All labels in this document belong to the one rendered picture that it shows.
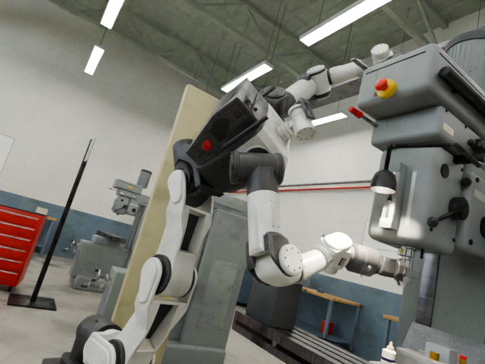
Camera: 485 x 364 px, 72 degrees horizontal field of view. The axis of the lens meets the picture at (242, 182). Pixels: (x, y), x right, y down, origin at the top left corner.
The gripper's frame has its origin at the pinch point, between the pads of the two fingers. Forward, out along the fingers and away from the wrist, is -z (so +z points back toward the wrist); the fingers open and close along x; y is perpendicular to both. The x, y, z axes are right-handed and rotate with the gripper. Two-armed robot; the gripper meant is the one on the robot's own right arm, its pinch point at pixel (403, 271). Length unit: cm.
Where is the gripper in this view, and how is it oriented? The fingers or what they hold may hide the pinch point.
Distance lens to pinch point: 120.2
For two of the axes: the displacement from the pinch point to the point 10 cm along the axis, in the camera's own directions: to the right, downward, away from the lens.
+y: -2.6, 9.4, -2.1
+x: -1.4, 1.8, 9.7
